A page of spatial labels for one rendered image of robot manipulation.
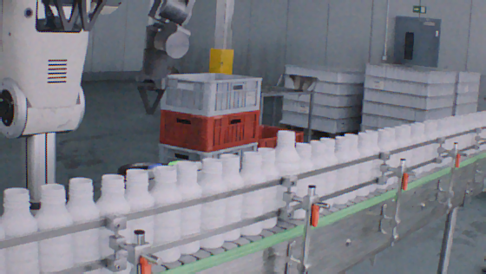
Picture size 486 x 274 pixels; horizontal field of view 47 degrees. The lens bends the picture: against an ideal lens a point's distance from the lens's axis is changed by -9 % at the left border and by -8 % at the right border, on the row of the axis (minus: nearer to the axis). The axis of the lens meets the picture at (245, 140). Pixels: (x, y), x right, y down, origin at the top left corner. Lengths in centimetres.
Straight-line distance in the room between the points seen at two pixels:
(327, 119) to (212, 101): 504
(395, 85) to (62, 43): 670
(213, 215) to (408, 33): 1121
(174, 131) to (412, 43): 878
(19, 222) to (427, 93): 717
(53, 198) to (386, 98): 730
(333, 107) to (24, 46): 726
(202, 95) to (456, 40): 867
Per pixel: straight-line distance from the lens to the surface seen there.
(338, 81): 846
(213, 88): 365
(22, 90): 150
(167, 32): 127
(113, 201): 93
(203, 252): 110
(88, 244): 91
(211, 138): 370
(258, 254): 119
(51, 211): 87
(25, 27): 148
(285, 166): 125
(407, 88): 787
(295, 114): 889
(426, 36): 1202
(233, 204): 114
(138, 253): 86
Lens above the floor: 139
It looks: 10 degrees down
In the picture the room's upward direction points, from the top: 4 degrees clockwise
